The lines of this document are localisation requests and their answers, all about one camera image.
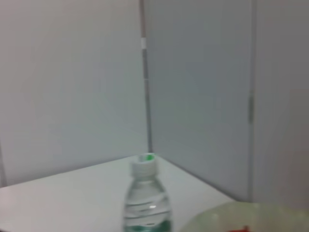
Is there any green label water bottle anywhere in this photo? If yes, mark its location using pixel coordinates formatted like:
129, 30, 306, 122
122, 153, 173, 232

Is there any red apple-shaped object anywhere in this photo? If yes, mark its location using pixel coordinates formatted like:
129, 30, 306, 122
228, 225, 252, 232

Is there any green glass fruit plate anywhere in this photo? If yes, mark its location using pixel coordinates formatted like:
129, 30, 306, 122
178, 202, 309, 232

